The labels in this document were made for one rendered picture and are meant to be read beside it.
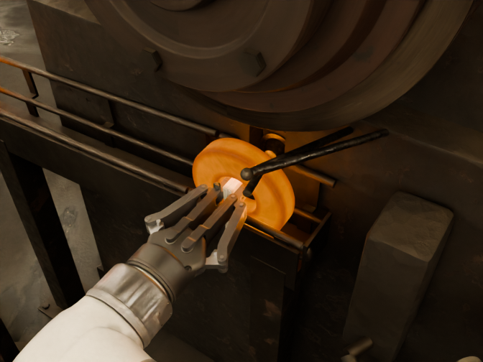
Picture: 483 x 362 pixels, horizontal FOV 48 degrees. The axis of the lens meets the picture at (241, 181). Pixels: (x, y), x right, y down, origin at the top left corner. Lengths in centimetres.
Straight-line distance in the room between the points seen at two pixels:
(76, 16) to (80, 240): 94
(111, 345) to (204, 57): 30
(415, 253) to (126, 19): 40
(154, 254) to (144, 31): 25
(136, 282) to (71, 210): 123
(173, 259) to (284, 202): 17
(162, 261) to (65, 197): 127
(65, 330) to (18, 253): 118
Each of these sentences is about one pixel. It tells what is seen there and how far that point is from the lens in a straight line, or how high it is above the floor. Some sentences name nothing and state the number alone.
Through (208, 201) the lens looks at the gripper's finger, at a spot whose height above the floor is 76.
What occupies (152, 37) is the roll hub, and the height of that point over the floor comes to 102.
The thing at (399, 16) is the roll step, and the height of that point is 107.
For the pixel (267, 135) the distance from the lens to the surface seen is 83.
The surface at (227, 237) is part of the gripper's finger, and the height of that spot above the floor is 76.
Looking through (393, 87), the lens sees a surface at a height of 99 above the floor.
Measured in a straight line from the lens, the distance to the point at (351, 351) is 78.
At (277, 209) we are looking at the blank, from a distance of 73.
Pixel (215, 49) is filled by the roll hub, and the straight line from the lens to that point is 50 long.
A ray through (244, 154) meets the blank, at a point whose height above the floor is 81.
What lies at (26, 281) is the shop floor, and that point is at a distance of 169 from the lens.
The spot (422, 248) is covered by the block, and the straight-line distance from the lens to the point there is 65.
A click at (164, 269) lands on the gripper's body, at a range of 63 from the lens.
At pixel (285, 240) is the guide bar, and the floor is 71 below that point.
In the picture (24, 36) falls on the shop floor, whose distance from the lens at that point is 283.
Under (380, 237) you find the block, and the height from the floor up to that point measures 80.
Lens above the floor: 128
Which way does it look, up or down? 44 degrees down
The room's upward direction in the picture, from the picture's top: straight up
